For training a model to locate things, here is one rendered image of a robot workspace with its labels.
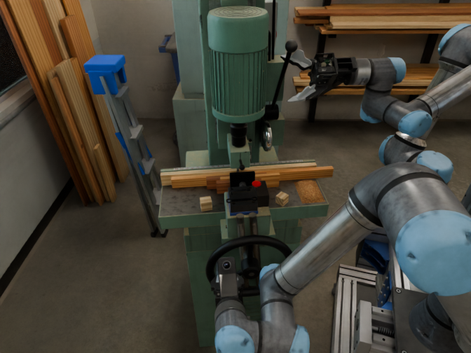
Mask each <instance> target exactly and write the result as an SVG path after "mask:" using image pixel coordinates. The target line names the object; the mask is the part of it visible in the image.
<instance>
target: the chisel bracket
mask: <svg viewBox="0 0 471 353"><path fill-rule="evenodd" d="M227 144H228V156H229V161H230V166H231V169H235V168H239V166H240V163H239V159H241V160H242V162H243V165H244V166H245V168H246V167H250V162H251V159H250V155H251V151H250V148H249V144H248V142H247V137H246V145H244V146H242V147H235V146H233V145H232V142H231V133H228V134H227Z"/></svg>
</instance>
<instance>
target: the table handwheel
mask: <svg viewBox="0 0 471 353"><path fill-rule="evenodd" d="M253 244H261V245H266V246H270V247H273V248H276V249H277V250H279V251H281V252H282V253H283V255H284V256H285V258H287V257H288V256H289V255H290V254H291V253H292V250H291V249H290V248H289V247H288V246H287V245H286V244H285V243H284V242H282V241H280V240H278V239H275V238H274V237H269V236H265V235H248V236H243V237H238V238H235V239H233V240H230V241H228V242H226V243H224V244H222V245H221V246H220V247H218V248H217V249H216V250H215V251H214V252H213V253H212V254H211V256H210V257H209V258H208V260H207V264H206V267H205V273H206V277H207V279H208V281H209V283H210V284H211V281H212V280H213V279H214V278H215V277H216V276H215V273H214V267H215V265H216V262H217V261H218V259H219V258H221V257H222V256H223V255H224V254H226V253H227V252H229V251H231V250H233V249H235V248H238V247H242V246H246V250H245V253H243V259H244V260H242V262H241V270H239V271H237V272H236V274H237V275H240V276H241V275H242V276H243V277H244V278H247V279H254V278H256V277H258V276H259V275H260V272H261V270H262V268H260V266H259V261H258V260H257V259H256V258H255V257H254V253H253V250H252V249H253ZM241 294H242V295H243V297H250V296H259V295H260V290H259V287H254V288H249V289H243V292H242V293H241Z"/></svg>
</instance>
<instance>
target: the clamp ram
mask: <svg viewBox="0 0 471 353"><path fill-rule="evenodd" d="M253 181H255V171H251V172H231V173H230V187H239V186H252V182H253Z"/></svg>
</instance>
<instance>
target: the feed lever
mask: <svg viewBox="0 0 471 353"><path fill-rule="evenodd" d="M297 48H298V43H297V42H296V41H295V40H293V39H290V40H288V41H287V42H286V44H285V49H286V51H287V54H286V57H285V61H284V64H283V67H282V71H281V74H280V78H279V81H278V85H277V88H276V90H275V94H274V97H273V101H272V104H265V114H264V119H265V120H277V119H278V117H279V108H278V105H277V104H276V101H277V98H278V95H279V92H280V89H281V86H282V82H283V79H284V77H285V73H286V70H287V66H288V64H289V60H290V57H291V55H292V53H293V52H295V51H296V50H297Z"/></svg>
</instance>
